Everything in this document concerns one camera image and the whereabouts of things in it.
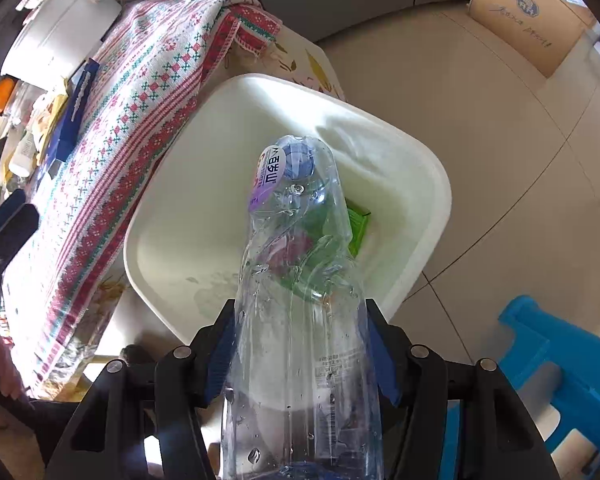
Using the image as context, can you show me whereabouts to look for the patterned striped tablecloth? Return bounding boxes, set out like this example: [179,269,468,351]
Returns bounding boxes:
[3,0,282,398]

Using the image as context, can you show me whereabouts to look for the lower cardboard box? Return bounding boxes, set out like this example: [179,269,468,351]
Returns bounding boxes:
[469,0,596,78]

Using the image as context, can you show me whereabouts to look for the blue plastic stool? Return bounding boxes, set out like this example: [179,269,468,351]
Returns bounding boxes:
[439,294,600,480]

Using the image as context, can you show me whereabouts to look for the orange fruit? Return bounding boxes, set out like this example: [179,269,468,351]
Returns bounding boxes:
[0,76,17,115]

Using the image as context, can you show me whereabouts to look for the clear plastic water bottle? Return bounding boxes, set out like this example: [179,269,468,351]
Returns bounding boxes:
[220,136,384,479]

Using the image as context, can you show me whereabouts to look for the white green yogurt bottle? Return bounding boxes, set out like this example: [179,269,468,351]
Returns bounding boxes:
[8,131,36,179]

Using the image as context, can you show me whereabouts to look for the dark blue cookie package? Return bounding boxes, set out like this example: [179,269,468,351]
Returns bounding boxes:
[43,58,99,179]

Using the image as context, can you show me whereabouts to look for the white electric cooking pot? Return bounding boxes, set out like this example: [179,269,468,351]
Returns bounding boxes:
[1,0,121,91]

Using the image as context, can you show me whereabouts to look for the red drink can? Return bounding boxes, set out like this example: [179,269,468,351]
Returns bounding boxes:
[262,231,314,276]

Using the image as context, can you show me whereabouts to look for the white plastic trash bin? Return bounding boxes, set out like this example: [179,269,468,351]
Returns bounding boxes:
[123,74,452,342]

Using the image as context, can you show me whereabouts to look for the green snack bag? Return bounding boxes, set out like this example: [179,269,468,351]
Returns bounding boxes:
[278,198,372,300]

